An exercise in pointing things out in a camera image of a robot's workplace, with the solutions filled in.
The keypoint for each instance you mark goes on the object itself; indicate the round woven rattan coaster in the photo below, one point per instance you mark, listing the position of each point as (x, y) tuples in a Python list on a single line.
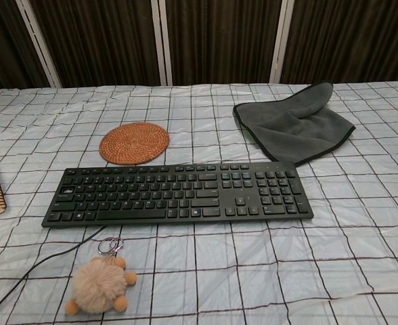
[(134, 144)]

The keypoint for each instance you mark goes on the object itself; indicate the grey microfibre cloth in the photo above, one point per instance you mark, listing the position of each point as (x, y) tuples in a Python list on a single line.
[(297, 132)]

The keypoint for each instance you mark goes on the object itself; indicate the black computer keyboard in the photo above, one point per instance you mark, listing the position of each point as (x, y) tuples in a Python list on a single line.
[(172, 196)]

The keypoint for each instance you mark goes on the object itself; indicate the checked plastic tablecloth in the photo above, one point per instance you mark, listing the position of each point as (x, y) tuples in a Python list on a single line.
[(253, 264)]

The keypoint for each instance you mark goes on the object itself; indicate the dark pleated folding screen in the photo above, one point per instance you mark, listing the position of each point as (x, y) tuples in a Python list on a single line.
[(219, 37)]

